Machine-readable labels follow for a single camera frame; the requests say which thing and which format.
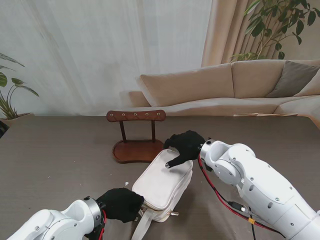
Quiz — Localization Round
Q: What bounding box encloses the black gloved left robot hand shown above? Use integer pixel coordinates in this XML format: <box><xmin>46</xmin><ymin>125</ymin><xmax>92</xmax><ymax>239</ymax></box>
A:
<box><xmin>96</xmin><ymin>187</ymin><xmax>145</xmax><ymax>224</ymax></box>

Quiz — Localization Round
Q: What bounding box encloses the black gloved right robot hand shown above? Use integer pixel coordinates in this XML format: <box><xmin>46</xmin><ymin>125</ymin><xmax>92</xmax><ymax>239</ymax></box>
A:
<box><xmin>163</xmin><ymin>130</ymin><xmax>206</xmax><ymax>169</ymax></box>

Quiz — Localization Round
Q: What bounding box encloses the white leather handbag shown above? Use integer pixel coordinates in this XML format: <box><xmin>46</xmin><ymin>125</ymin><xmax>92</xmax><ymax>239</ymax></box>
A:
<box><xmin>131</xmin><ymin>149</ymin><xmax>194</xmax><ymax>240</ymax></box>

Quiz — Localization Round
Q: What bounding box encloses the brown wooden necklace stand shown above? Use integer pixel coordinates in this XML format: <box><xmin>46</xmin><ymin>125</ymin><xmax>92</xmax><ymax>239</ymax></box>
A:
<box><xmin>106</xmin><ymin>109</ymin><xmax>167</xmax><ymax>165</ymax></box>

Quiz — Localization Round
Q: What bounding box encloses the beige sofa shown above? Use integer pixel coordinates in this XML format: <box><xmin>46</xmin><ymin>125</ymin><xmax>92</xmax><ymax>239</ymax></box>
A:
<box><xmin>128</xmin><ymin>59</ymin><xmax>320</xmax><ymax>123</ymax></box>

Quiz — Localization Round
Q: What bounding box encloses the beige curtain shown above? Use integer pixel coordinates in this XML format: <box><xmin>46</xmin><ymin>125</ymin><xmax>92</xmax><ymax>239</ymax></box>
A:
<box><xmin>201</xmin><ymin>0</ymin><xmax>320</xmax><ymax>68</ymax></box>

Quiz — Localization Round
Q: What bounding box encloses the grey sofa cushion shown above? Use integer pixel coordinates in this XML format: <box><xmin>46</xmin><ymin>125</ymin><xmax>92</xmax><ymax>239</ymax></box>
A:
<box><xmin>266</xmin><ymin>60</ymin><xmax>320</xmax><ymax>99</ymax></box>

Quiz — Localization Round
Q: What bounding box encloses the white sheer curtain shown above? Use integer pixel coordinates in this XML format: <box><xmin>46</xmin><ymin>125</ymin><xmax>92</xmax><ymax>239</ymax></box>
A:
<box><xmin>0</xmin><ymin>0</ymin><xmax>213</xmax><ymax>117</ymax></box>

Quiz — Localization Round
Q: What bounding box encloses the potted broad-leaf plant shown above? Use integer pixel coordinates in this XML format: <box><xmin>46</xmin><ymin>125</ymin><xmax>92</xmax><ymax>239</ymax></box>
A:
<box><xmin>0</xmin><ymin>52</ymin><xmax>40</xmax><ymax>127</ymax></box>

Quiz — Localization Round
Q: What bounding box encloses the tall dark-leaved house plant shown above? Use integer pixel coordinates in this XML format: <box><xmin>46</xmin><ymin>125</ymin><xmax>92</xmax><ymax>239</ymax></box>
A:
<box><xmin>229</xmin><ymin>0</ymin><xmax>318</xmax><ymax>63</ymax></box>

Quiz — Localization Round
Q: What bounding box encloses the black object at table edge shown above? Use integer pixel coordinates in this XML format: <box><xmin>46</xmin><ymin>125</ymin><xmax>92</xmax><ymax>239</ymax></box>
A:
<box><xmin>0</xmin><ymin>119</ymin><xmax>10</xmax><ymax>139</ymax></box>

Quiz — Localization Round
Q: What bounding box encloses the red left arm cable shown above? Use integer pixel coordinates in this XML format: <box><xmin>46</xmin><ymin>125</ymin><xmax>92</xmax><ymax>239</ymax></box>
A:
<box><xmin>98</xmin><ymin>209</ymin><xmax>108</xmax><ymax>240</ymax></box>

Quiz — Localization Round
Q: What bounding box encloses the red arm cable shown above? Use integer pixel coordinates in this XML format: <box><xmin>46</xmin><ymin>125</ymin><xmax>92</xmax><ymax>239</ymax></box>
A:
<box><xmin>98</xmin><ymin>209</ymin><xmax>108</xmax><ymax>240</ymax></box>
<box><xmin>197</xmin><ymin>154</ymin><xmax>283</xmax><ymax>237</ymax></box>

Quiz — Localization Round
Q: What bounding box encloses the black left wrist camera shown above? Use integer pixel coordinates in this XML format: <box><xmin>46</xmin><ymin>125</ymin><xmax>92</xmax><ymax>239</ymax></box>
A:
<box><xmin>84</xmin><ymin>229</ymin><xmax>101</xmax><ymax>240</ymax></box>

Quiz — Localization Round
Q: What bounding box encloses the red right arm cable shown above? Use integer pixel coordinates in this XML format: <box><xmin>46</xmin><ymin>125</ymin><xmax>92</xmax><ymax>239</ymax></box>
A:
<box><xmin>197</xmin><ymin>154</ymin><xmax>283</xmax><ymax>237</ymax></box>

